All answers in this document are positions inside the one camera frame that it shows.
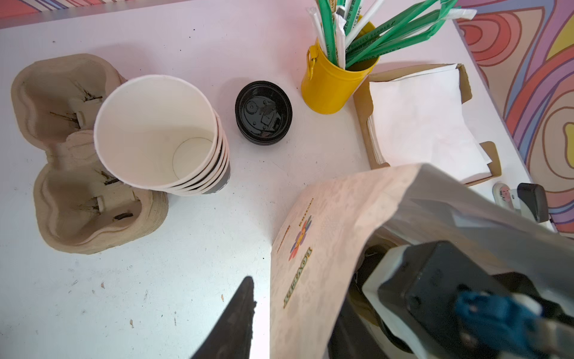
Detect white paper napkins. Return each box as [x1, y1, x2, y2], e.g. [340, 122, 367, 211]
[366, 64, 493, 184]

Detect silver black stapler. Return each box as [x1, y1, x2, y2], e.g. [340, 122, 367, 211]
[493, 182, 557, 232]

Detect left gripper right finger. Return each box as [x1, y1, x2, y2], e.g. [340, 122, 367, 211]
[327, 299, 388, 359]

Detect stack of paper coffee cups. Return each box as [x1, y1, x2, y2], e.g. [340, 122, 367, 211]
[94, 75, 231, 197]

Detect bundle of wrapped straws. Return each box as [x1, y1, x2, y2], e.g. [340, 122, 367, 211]
[306, 0, 478, 70]

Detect stack of black cup lids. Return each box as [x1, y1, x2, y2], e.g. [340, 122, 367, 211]
[235, 81, 293, 146]

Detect brown napkin holder box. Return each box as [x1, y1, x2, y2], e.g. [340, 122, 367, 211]
[353, 63, 503, 187]

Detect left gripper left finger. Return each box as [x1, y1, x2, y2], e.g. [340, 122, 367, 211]
[191, 276, 257, 359]

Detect yellow metal bucket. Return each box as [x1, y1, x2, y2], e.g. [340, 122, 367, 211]
[301, 40, 379, 115]

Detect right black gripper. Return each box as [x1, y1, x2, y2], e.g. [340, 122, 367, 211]
[360, 241, 573, 358]

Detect white paper takeout bag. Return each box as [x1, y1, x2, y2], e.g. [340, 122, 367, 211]
[270, 165, 573, 358]

